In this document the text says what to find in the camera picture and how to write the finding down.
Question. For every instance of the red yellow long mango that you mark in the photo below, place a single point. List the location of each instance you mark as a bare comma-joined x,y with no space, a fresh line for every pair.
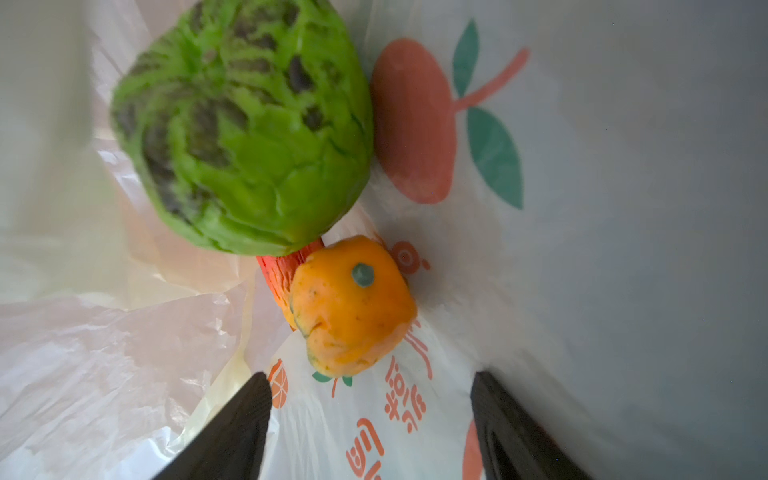
279,272

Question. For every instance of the green yellow papaya fruit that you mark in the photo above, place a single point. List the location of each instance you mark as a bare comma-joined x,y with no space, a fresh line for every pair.
351,305

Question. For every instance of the cream plastic bag orange prints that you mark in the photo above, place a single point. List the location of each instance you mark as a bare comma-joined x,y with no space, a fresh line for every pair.
598,242

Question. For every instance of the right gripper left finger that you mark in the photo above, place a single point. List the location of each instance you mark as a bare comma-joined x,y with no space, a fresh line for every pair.
232,444

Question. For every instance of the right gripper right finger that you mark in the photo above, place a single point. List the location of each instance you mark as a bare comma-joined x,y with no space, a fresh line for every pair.
512,444

